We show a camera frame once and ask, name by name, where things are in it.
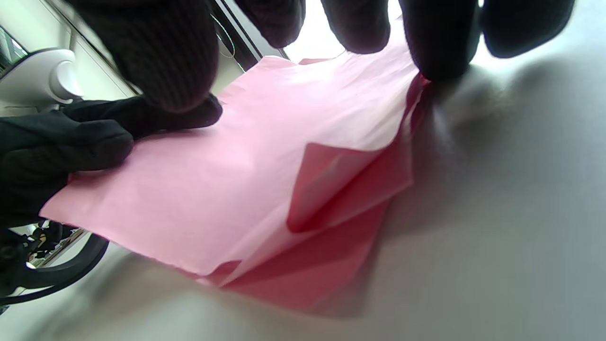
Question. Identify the pink paper sheet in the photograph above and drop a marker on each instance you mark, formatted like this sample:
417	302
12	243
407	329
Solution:
213	180

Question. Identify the black frame bar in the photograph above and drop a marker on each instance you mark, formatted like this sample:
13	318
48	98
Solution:
241	33

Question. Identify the white plastic device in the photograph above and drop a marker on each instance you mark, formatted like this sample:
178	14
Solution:
38	80

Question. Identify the person's left hand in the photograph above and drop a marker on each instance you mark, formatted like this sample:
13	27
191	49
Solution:
42	151

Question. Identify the person's right hand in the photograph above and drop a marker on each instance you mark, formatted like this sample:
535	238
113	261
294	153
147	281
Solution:
161	52

